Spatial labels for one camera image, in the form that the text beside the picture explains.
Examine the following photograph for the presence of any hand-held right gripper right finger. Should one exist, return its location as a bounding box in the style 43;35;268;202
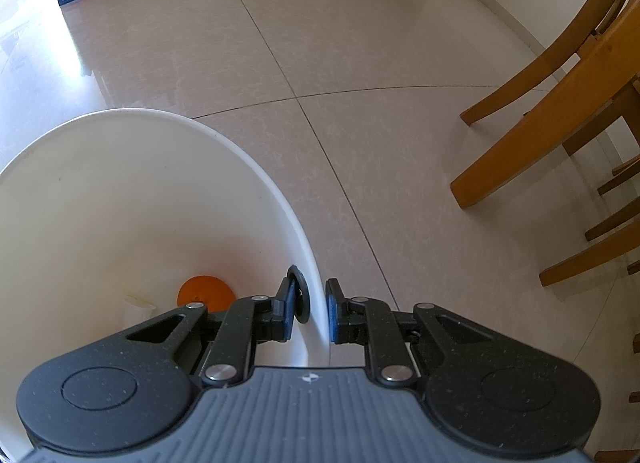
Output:
325;279;496;387

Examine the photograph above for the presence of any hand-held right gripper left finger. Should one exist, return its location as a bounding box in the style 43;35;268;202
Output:
125;277;297;387

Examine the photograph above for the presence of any black round grip disc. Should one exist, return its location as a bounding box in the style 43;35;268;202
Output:
286;265;312;325

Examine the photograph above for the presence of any orange fruit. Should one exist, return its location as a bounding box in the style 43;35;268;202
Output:
178;273;236;315

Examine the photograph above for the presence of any small white plastic cup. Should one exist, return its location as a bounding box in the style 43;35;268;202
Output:
123;295;157;333

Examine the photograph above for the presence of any white plastic trash bin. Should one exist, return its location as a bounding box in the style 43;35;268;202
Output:
0;108;334;463

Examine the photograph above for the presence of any wooden chair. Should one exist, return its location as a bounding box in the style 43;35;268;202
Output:
537;155;640;463
449;0;640;212

